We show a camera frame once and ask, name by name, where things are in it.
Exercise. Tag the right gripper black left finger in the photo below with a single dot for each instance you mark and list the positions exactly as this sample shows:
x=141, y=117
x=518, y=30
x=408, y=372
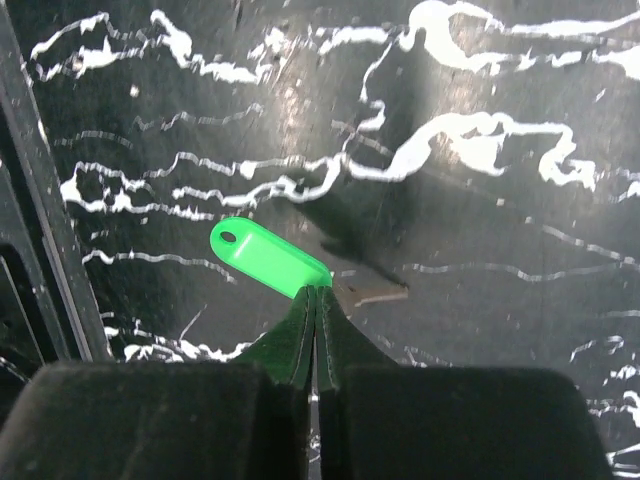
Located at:
x=285, y=352

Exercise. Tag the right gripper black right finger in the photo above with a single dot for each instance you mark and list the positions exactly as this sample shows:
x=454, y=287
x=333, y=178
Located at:
x=340, y=344

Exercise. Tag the silver key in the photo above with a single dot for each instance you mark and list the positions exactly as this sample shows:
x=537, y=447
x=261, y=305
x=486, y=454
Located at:
x=349, y=296

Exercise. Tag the green key tag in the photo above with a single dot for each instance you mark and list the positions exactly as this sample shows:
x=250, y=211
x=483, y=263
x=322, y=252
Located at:
x=265, y=257

